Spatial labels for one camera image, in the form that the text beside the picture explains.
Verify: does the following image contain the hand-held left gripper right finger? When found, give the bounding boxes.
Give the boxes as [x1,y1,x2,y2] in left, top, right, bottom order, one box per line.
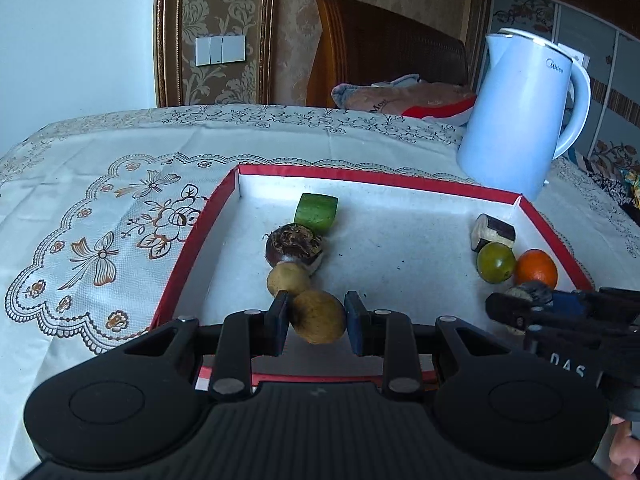
[344,290,511,402]

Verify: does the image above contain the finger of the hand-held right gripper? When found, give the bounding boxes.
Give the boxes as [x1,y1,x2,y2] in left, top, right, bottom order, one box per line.
[485,292,640,337]
[547,287,640,315]

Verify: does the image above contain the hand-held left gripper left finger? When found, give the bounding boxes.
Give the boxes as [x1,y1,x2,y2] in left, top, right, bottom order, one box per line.
[122,290,292,402]

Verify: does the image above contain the dark water chestnut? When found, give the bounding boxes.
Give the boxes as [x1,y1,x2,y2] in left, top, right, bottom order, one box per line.
[264,224,326,273]
[502,281,553,306]

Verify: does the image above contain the brown longan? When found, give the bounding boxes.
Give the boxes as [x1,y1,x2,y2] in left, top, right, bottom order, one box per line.
[290,290,347,345]
[266,262,313,298]

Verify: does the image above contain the orange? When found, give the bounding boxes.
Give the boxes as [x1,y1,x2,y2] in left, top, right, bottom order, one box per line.
[515,249,558,288]

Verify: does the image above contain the green lime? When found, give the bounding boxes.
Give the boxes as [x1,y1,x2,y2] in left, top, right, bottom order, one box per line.
[476,242,517,282]

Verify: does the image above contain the red-rimmed white tray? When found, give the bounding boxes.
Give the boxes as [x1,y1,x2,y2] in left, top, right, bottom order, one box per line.
[150,162,596,393]

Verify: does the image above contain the green cucumber piece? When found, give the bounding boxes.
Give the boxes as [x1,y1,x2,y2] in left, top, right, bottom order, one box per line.
[293,192,339,235]

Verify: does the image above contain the person's right hand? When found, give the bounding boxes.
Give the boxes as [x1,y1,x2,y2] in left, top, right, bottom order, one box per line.
[609,417,640,480]

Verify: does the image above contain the white electric kettle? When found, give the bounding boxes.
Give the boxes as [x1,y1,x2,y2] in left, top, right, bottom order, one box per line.
[456,27,592,202]

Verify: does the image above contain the folded cloth on chair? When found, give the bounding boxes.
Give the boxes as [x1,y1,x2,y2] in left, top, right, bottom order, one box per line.
[331,74,477,125]

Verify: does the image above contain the white floral tablecloth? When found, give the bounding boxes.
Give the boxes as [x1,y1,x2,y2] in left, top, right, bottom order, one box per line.
[0,104,640,480]

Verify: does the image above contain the white light switch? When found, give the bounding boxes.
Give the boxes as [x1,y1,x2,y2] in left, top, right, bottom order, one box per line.
[194,35,247,67]

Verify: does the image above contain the gilded wall panel frame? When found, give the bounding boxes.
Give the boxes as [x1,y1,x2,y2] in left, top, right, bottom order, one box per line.
[154,0,280,108]

